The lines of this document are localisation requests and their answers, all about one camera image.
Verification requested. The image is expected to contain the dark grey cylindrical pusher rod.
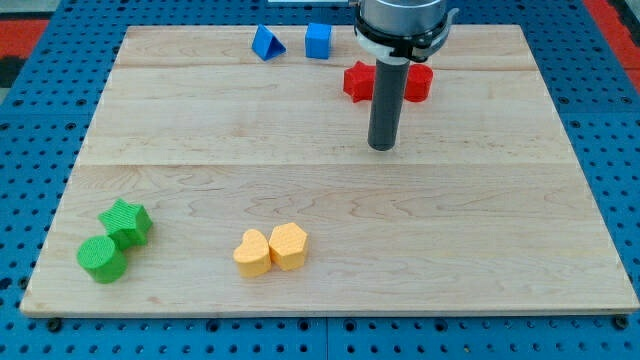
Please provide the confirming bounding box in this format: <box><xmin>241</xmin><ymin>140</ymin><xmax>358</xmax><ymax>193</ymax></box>
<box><xmin>367</xmin><ymin>60</ymin><xmax>410</xmax><ymax>151</ymax></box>

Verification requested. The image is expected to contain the green cylinder block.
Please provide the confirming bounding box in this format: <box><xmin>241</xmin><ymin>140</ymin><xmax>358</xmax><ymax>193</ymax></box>
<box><xmin>76</xmin><ymin>235</ymin><xmax>128</xmax><ymax>284</ymax></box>

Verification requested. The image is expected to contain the light wooden board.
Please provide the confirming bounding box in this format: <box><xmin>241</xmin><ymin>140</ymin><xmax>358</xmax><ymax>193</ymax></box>
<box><xmin>21</xmin><ymin>25</ymin><xmax>639</xmax><ymax>318</ymax></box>

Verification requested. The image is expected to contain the green star block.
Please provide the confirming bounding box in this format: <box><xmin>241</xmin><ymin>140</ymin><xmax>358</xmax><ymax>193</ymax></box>
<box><xmin>98</xmin><ymin>198</ymin><xmax>153</xmax><ymax>251</ymax></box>

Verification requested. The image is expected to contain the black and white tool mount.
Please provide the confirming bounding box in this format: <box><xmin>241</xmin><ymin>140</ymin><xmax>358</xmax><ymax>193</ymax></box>
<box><xmin>354</xmin><ymin>8</ymin><xmax>459</xmax><ymax>65</ymax></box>

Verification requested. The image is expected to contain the yellow heart block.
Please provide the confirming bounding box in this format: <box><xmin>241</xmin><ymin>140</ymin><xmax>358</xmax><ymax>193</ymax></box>
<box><xmin>232</xmin><ymin>229</ymin><xmax>272</xmax><ymax>278</ymax></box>

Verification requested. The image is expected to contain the red star block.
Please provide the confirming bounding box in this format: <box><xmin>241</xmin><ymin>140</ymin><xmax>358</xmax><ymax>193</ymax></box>
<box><xmin>343</xmin><ymin>61</ymin><xmax>375</xmax><ymax>103</ymax></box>

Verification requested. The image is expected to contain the yellow hexagon block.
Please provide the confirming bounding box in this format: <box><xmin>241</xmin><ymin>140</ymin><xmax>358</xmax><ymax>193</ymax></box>
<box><xmin>269</xmin><ymin>222</ymin><xmax>308</xmax><ymax>271</ymax></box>

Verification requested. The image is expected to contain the red heart block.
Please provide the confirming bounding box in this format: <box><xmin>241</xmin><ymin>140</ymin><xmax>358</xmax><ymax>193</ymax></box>
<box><xmin>404</xmin><ymin>64</ymin><xmax>434</xmax><ymax>102</ymax></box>

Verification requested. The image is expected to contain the blue cube block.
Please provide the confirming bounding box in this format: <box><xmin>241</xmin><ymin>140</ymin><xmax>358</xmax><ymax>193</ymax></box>
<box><xmin>305</xmin><ymin>23</ymin><xmax>332</xmax><ymax>60</ymax></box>

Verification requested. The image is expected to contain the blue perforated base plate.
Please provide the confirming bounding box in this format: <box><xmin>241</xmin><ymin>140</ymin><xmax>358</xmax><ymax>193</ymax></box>
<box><xmin>1</xmin><ymin>0</ymin><xmax>639</xmax><ymax>359</ymax></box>

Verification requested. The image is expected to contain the blue triangular prism block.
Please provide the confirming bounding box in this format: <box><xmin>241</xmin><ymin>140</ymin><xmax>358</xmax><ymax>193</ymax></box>
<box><xmin>251</xmin><ymin>24</ymin><xmax>287</xmax><ymax>62</ymax></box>

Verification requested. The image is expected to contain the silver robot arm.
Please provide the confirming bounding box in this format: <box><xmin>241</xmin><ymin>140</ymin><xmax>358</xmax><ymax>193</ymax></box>
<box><xmin>354</xmin><ymin>0</ymin><xmax>459</xmax><ymax>151</ymax></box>

